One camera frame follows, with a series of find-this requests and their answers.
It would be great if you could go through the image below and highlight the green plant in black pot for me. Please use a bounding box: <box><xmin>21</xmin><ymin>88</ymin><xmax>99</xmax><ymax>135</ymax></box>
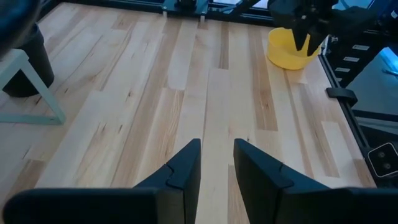
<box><xmin>0</xmin><ymin>0</ymin><xmax>55</xmax><ymax>98</ymax></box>

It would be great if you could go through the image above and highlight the black depth camera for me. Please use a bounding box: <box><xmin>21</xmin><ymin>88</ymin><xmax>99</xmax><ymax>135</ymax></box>
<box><xmin>366</xmin><ymin>142</ymin><xmax>398</xmax><ymax>179</ymax></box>

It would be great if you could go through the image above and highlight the green perforated metal shelf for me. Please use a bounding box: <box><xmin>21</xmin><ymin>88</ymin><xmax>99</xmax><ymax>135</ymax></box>
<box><xmin>0</xmin><ymin>48</ymin><xmax>67</xmax><ymax>126</ymax></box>

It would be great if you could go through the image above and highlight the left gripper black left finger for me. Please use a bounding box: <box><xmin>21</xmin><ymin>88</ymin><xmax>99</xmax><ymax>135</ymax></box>
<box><xmin>2</xmin><ymin>138</ymin><xmax>201</xmax><ymax>224</ymax></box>

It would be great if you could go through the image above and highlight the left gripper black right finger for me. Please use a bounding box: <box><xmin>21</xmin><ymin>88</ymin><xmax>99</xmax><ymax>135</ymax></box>
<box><xmin>233</xmin><ymin>138</ymin><xmax>398</xmax><ymax>224</ymax></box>

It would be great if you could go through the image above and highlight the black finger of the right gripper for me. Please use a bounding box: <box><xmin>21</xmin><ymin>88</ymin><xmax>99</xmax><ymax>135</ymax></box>
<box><xmin>307</xmin><ymin>26</ymin><xmax>325</xmax><ymax>57</ymax></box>
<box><xmin>292</xmin><ymin>19</ymin><xmax>310</xmax><ymax>52</ymax></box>

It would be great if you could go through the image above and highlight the yellow plastic mini bowl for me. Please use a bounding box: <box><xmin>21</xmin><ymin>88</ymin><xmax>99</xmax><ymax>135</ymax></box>
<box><xmin>266</xmin><ymin>27</ymin><xmax>321</xmax><ymax>71</ymax></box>

